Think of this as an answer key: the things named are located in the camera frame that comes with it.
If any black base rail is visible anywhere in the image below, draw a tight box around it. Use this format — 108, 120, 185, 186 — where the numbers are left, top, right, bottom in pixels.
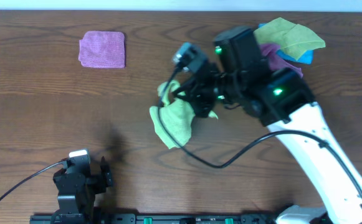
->
29, 212, 334, 224

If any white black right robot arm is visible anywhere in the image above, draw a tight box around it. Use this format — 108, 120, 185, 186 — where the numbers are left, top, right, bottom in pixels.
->
173, 26, 362, 223

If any blue cloth in pile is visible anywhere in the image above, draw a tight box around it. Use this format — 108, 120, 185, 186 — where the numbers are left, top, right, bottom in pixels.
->
259, 24, 313, 64

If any crumpled purple cloth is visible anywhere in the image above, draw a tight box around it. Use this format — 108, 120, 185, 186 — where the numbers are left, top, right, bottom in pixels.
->
260, 43, 303, 77

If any folded purple cloth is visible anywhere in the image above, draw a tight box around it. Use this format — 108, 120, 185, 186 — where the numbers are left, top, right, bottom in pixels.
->
79, 31, 126, 68

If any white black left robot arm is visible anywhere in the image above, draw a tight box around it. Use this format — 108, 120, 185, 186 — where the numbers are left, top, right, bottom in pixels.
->
50, 155, 113, 224

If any light green microfiber cloth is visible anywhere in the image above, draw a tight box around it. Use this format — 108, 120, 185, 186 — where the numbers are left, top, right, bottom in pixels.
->
149, 79, 219, 150

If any yellow-green cloth in pile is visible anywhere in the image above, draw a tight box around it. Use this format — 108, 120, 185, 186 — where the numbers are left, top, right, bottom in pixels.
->
254, 17, 326, 60

